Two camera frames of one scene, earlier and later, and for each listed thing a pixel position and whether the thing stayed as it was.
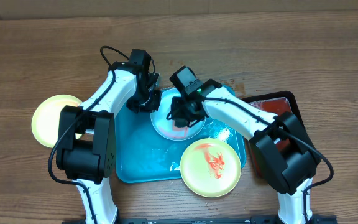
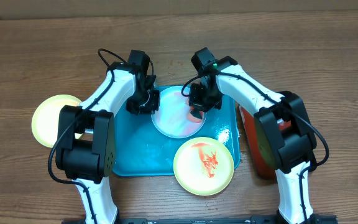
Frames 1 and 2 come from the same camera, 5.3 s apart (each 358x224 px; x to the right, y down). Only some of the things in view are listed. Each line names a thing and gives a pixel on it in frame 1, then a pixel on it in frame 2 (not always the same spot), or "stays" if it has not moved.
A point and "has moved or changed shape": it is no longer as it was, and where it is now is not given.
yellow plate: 46,118 stays
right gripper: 178,112 to 197,101
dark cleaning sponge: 181,122 has moved or changed shape
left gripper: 155,104 stays
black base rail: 332,219 stays
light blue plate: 166,127 stays
